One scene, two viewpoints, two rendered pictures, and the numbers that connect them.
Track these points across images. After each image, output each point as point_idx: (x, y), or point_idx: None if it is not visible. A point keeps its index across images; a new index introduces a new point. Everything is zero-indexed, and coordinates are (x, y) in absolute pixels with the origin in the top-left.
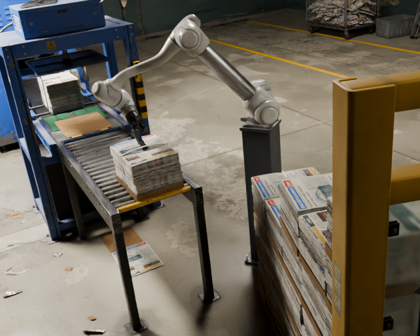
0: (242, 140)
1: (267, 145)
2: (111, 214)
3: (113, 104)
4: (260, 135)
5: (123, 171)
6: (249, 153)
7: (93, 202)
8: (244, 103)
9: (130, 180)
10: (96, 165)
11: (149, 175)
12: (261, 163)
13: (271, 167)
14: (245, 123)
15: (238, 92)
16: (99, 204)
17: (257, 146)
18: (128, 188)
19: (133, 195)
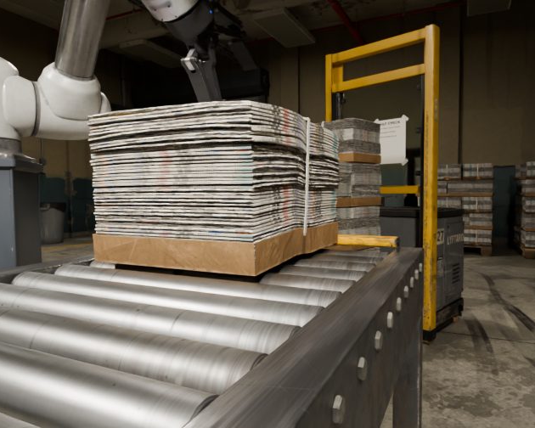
0: (12, 194)
1: (36, 199)
2: (419, 248)
3: None
4: (30, 177)
5: (303, 181)
6: (19, 228)
7: (392, 367)
8: (89, 85)
9: (328, 186)
10: (13, 419)
11: None
12: (32, 246)
13: (41, 250)
14: (5, 152)
15: (96, 56)
16: (413, 284)
17: (28, 205)
18: (316, 230)
19: (328, 233)
